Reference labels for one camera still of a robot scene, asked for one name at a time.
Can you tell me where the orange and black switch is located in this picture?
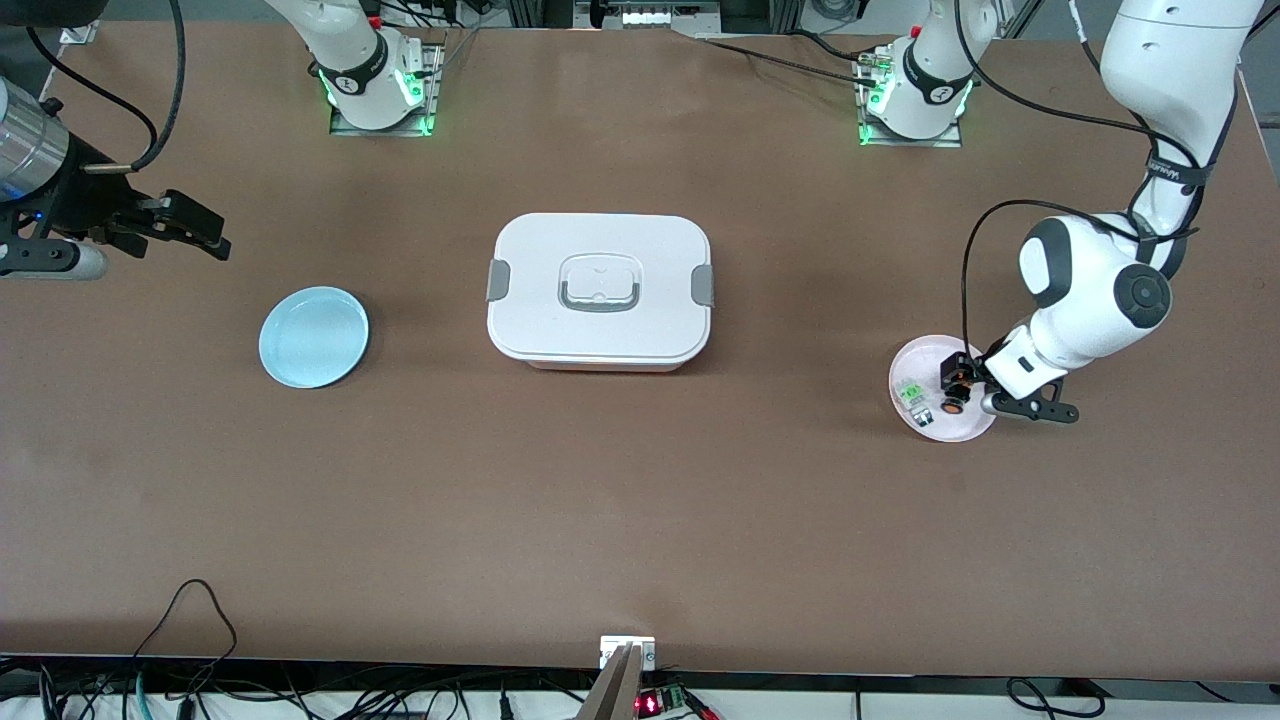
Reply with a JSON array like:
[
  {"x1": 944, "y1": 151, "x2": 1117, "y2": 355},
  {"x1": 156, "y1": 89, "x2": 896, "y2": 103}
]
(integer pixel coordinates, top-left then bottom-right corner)
[{"x1": 940, "y1": 364, "x2": 977, "y2": 418}]

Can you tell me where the white lidded lunch box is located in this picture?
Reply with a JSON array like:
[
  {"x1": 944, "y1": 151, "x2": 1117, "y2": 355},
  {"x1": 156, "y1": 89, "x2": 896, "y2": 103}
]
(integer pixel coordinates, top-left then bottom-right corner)
[{"x1": 486, "y1": 212, "x2": 716, "y2": 373}]

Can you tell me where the pink round plate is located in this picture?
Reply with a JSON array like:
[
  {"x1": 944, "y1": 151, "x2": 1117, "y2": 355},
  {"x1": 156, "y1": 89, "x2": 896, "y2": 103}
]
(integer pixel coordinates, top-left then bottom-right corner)
[{"x1": 888, "y1": 335, "x2": 1002, "y2": 444}]

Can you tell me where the light blue round plate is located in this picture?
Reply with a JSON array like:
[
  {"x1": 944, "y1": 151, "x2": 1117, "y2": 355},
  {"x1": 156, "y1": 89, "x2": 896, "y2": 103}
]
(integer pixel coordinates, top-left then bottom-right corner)
[{"x1": 258, "y1": 286, "x2": 370, "y2": 390}]

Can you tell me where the circuit board with red display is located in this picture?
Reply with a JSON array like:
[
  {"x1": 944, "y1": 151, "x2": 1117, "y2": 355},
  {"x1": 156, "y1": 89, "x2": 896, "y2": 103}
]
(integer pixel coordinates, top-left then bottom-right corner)
[{"x1": 635, "y1": 684, "x2": 693, "y2": 718}]

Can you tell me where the grey metal pole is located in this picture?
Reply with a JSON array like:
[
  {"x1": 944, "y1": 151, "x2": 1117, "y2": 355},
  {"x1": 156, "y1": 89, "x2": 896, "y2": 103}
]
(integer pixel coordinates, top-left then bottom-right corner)
[{"x1": 578, "y1": 645, "x2": 647, "y2": 720}]

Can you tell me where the green switch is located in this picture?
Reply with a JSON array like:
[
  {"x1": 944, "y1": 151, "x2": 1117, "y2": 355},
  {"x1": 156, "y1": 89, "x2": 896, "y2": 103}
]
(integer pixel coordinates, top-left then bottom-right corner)
[{"x1": 897, "y1": 378, "x2": 937, "y2": 427}]

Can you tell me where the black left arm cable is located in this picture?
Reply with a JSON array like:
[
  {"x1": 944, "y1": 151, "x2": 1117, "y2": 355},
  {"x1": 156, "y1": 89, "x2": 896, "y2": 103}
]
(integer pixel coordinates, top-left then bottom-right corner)
[{"x1": 954, "y1": 0, "x2": 1217, "y2": 353}]

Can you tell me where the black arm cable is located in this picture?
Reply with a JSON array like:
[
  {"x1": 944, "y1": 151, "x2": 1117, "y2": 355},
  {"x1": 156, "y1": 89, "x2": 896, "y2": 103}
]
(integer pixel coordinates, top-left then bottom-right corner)
[
  {"x1": 954, "y1": 0, "x2": 1217, "y2": 353},
  {"x1": 25, "y1": 0, "x2": 189, "y2": 175}
]

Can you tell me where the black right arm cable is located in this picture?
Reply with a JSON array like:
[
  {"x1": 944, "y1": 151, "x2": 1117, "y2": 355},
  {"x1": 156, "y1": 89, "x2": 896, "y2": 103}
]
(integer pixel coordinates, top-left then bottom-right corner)
[{"x1": 25, "y1": 0, "x2": 189, "y2": 175}]

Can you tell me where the black table cable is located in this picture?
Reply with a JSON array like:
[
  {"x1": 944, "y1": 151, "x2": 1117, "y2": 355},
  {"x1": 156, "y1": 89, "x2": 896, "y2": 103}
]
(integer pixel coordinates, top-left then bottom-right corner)
[{"x1": 690, "y1": 33, "x2": 881, "y2": 89}]

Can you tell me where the black coiled cable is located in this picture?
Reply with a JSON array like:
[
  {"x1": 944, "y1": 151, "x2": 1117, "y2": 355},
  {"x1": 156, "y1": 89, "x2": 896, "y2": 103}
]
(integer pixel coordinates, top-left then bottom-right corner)
[{"x1": 1005, "y1": 677, "x2": 1107, "y2": 720}]

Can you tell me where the thin black looped cable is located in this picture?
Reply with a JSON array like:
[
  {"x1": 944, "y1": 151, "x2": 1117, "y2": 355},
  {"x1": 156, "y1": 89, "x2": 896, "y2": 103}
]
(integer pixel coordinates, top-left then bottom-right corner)
[{"x1": 130, "y1": 578, "x2": 241, "y2": 720}]

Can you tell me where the small metal table bracket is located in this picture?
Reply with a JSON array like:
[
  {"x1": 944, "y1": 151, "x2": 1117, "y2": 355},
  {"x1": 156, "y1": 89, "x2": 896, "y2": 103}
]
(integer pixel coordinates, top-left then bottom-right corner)
[{"x1": 600, "y1": 636, "x2": 657, "y2": 671}]

